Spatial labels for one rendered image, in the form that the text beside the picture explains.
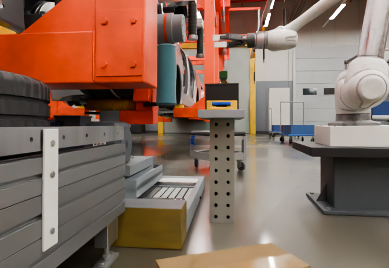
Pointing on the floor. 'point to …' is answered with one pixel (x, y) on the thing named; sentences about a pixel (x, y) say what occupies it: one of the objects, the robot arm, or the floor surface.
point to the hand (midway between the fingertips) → (215, 41)
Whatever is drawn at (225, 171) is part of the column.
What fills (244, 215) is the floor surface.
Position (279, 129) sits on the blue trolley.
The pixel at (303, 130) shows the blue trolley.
